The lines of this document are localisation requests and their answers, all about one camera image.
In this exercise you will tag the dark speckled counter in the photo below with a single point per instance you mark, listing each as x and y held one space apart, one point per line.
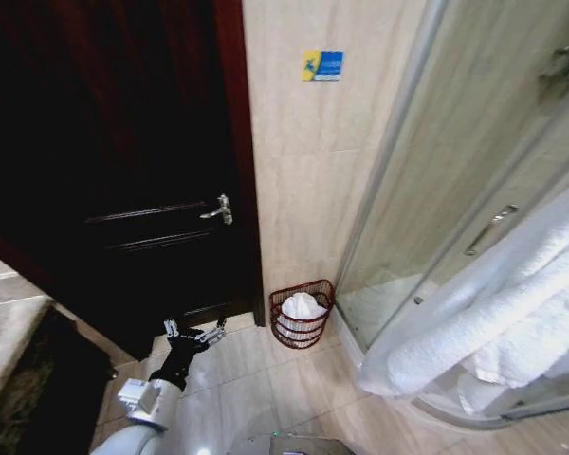
33 388

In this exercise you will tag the glass shower enclosure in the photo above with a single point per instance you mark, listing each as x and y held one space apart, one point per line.
455 166

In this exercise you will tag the dark red door frame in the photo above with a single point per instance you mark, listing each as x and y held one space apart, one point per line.
241 142

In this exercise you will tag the robot front shell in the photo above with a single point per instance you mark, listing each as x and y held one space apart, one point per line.
306 444

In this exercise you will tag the large white terry towel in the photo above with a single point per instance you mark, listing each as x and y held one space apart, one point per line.
502 322

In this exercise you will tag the white towel in hamper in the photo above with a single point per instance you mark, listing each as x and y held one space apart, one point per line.
301 307

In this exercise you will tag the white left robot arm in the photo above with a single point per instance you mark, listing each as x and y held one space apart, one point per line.
140 407

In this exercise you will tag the blue and yellow wall sign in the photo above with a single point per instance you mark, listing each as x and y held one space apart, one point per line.
323 65

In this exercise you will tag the dark wooden door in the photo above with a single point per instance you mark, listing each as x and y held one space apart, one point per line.
114 180

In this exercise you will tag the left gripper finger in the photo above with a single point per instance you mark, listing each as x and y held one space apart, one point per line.
170 327
212 334

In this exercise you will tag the smooth white cloth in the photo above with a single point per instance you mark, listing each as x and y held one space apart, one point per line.
436 303

